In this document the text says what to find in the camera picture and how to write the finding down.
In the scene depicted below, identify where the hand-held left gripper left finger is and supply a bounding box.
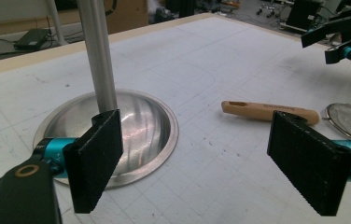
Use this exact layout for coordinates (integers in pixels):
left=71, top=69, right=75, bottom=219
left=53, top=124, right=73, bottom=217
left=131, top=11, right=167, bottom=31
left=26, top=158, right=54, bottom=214
left=33, top=108, right=124, bottom=215

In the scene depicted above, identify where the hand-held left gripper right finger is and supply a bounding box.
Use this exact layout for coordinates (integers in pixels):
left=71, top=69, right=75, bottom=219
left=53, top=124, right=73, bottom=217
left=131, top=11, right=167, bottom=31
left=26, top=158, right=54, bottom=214
left=266, top=110, right=351, bottom=217

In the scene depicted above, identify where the metal utensil stand with hooks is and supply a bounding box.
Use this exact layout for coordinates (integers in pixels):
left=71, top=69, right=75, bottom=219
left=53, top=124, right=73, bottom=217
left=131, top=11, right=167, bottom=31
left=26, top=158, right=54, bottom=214
left=33, top=0, right=180, bottom=190

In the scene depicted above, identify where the black box-shaped object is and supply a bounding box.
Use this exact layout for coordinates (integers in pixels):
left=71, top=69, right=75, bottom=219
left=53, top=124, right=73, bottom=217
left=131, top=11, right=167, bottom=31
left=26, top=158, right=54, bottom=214
left=285, top=0, right=321, bottom=31

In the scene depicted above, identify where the white grid mat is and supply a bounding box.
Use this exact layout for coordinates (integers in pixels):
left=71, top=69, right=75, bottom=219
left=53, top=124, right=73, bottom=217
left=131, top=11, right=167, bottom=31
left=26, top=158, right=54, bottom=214
left=0, top=17, right=351, bottom=224

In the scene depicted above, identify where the flat black device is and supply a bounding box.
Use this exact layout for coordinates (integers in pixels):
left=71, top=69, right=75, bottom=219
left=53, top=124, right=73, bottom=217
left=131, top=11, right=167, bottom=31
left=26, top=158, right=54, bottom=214
left=13, top=28, right=52, bottom=51

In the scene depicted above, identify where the brown cardboard box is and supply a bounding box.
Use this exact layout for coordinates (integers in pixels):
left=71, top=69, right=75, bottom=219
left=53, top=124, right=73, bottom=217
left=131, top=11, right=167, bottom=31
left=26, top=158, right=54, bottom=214
left=105, top=0, right=149, bottom=35

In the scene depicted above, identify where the white metal stand frame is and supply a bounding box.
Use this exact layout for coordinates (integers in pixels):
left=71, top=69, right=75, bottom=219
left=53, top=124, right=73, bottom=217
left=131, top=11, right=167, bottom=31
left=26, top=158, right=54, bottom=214
left=45, top=0, right=69, bottom=47

